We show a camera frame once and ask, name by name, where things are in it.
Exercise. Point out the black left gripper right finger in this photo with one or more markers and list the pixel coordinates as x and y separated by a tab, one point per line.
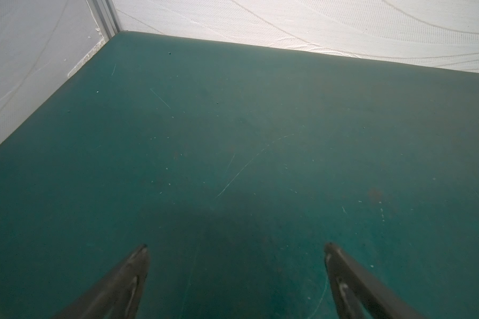
356	291

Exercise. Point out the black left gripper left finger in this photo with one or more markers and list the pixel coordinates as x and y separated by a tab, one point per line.
118	294

